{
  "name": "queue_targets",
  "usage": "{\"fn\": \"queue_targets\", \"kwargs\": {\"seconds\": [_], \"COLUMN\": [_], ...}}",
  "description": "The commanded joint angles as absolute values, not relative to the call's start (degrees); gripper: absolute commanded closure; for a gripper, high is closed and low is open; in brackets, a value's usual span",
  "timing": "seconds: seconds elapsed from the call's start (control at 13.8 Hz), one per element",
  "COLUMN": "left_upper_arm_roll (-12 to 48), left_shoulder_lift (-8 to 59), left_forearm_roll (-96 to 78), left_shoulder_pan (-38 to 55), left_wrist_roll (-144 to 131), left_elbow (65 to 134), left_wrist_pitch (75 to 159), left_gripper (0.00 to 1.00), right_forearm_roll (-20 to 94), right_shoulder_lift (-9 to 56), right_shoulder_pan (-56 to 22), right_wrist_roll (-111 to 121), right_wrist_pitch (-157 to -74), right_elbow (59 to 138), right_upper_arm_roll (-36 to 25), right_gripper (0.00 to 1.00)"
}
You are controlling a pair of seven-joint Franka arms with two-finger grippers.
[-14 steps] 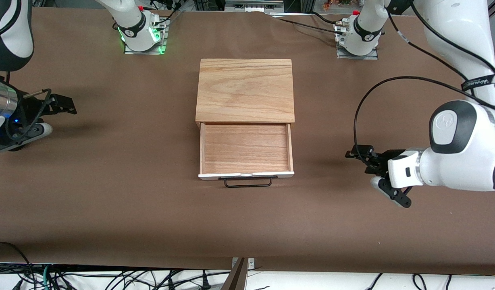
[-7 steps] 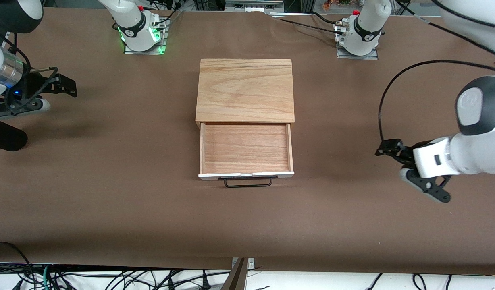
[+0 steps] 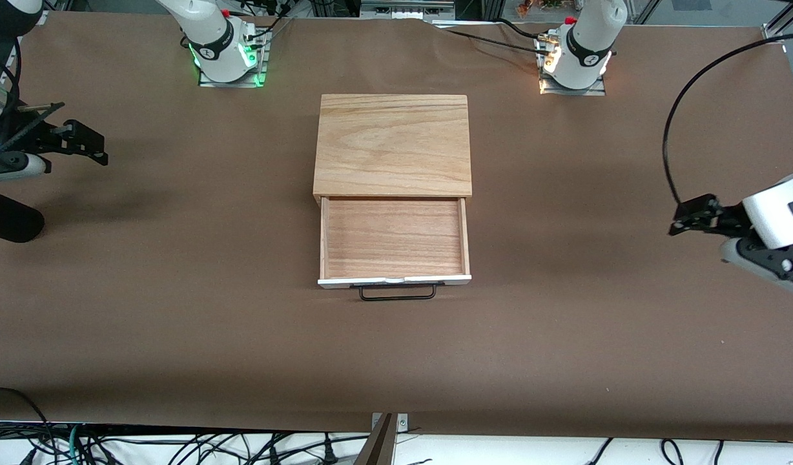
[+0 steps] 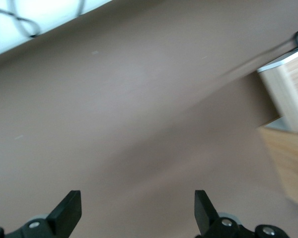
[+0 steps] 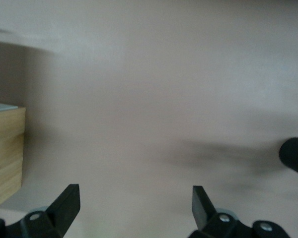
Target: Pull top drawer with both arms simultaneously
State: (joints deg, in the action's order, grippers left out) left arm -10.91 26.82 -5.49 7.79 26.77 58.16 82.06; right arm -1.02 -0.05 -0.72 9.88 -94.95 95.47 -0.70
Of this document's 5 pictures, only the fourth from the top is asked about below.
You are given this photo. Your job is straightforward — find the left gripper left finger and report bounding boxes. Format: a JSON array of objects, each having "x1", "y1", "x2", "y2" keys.
[{"x1": 0, "y1": 190, "x2": 82, "y2": 238}]

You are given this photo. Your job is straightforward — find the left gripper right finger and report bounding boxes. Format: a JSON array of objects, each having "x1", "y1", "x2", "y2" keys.
[{"x1": 194, "y1": 189, "x2": 289, "y2": 238}]

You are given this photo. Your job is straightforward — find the white-front drawer with handle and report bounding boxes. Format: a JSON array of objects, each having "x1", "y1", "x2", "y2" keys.
[{"x1": 256, "y1": 43, "x2": 298, "y2": 136}]

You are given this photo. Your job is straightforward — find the light wooden drawer cabinet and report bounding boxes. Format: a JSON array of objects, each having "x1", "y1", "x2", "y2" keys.
[{"x1": 257, "y1": 123, "x2": 298, "y2": 214}]

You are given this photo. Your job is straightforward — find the brown table cover sheet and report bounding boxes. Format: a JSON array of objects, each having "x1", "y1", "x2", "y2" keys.
[{"x1": 0, "y1": 0, "x2": 298, "y2": 238}]

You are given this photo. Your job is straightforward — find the black floor cable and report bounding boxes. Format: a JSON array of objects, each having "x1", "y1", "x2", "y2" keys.
[{"x1": 0, "y1": 6, "x2": 41, "y2": 39}]

